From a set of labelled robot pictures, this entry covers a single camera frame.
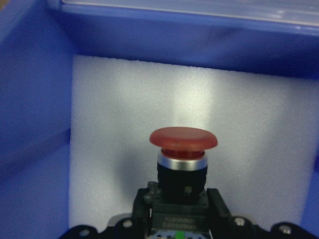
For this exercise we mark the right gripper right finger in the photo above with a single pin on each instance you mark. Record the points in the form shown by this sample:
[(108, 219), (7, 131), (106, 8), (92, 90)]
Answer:
[(219, 216)]

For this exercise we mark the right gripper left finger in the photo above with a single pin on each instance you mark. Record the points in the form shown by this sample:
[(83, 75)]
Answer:
[(141, 214)]

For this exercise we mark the red push button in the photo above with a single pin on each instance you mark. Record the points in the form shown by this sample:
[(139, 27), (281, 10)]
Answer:
[(179, 209)]

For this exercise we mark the right bin white foam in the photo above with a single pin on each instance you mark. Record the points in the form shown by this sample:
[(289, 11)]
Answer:
[(266, 163)]

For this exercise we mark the right blue bin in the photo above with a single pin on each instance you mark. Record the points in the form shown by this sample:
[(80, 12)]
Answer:
[(38, 42)]

